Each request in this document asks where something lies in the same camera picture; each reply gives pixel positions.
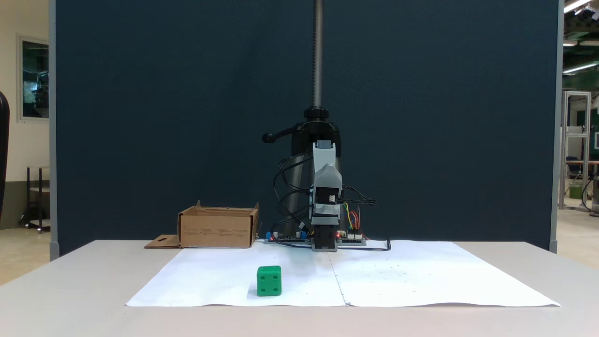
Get metal pole stand black clamp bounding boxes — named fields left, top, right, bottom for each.
left=262, top=0, right=342, bottom=237

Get brown cardboard box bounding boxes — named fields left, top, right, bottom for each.
left=144, top=200, right=260, bottom=249

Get black shelf cart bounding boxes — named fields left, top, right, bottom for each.
left=20, top=166, right=51, bottom=234

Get black chair back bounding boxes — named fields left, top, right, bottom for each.
left=0, top=91, right=11, bottom=221

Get dark blue partition panel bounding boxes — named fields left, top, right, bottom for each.
left=49, top=0, right=564, bottom=261

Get black power cable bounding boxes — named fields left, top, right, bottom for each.
left=337, top=238, right=392, bottom=252

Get white paper sheet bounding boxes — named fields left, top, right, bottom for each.
left=125, top=241, right=347, bottom=308
left=328, top=240, right=561, bottom=308

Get framed wall window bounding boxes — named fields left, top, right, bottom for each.
left=17, top=35, right=50, bottom=124

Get black motor cable loop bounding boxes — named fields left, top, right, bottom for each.
left=341, top=184, right=378, bottom=207

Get ceiling strip light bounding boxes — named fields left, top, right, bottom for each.
left=563, top=0, right=593, bottom=14
left=563, top=61, right=599, bottom=75

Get small circuit board with wires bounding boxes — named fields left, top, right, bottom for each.
left=338, top=228, right=367, bottom=245

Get aluminium profile frame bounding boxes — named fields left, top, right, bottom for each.
left=558, top=90, right=592, bottom=212

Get long black motor cable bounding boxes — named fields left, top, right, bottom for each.
left=273, top=154, right=315, bottom=235

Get long blue circuit board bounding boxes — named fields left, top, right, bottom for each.
left=264, top=231, right=312, bottom=244

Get green dice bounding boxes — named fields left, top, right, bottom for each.
left=257, top=266, right=282, bottom=297

